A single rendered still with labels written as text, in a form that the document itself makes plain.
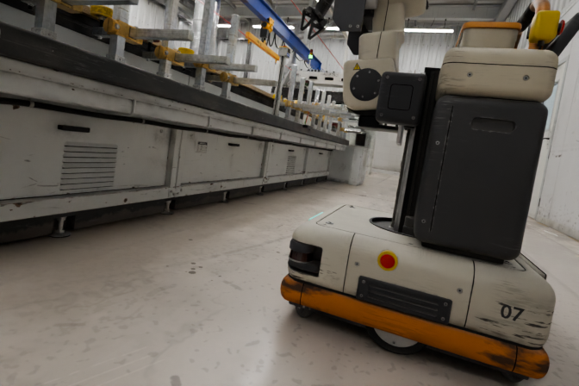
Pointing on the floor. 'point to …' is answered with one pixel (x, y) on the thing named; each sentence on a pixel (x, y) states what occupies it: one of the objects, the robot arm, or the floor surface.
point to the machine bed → (126, 150)
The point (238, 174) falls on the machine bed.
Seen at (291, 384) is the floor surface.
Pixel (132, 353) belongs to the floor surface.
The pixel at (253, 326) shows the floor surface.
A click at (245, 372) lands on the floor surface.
